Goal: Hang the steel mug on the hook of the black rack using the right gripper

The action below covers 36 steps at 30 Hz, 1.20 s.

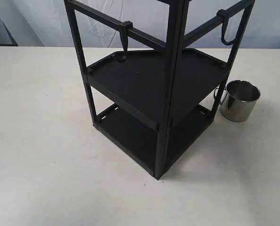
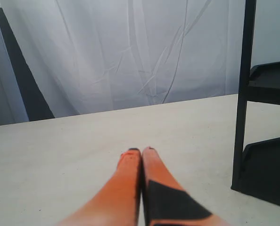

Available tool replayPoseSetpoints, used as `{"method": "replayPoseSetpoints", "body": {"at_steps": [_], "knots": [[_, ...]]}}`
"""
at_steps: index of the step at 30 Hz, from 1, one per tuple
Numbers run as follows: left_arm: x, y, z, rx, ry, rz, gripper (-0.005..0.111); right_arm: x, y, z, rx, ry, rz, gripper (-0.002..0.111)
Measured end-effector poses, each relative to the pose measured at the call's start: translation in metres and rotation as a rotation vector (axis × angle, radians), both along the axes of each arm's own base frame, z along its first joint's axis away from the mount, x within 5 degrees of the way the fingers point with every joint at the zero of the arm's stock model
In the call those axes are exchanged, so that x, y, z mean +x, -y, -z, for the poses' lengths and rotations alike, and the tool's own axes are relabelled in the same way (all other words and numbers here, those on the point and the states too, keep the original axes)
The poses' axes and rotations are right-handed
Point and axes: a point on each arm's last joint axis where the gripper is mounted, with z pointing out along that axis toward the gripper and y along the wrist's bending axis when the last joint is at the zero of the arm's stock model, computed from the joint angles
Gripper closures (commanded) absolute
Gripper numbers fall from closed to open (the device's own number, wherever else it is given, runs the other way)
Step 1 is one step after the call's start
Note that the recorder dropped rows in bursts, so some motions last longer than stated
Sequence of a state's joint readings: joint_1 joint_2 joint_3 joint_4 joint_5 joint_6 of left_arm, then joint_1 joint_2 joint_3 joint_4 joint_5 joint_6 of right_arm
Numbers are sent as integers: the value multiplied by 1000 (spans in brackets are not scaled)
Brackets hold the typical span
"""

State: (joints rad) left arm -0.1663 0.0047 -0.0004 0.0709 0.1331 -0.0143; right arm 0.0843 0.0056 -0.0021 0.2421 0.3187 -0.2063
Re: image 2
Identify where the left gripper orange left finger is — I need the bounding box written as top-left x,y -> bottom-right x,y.
58,148 -> 141,226

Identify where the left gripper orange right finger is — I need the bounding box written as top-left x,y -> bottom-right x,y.
142,147 -> 229,226

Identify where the black metal shelf rack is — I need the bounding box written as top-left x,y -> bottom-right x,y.
231,0 -> 280,206

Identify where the dark stand behind backdrop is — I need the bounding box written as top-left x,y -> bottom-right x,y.
0,8 -> 55,121

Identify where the white wrinkled backdrop cloth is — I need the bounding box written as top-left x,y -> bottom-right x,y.
0,0 -> 280,123

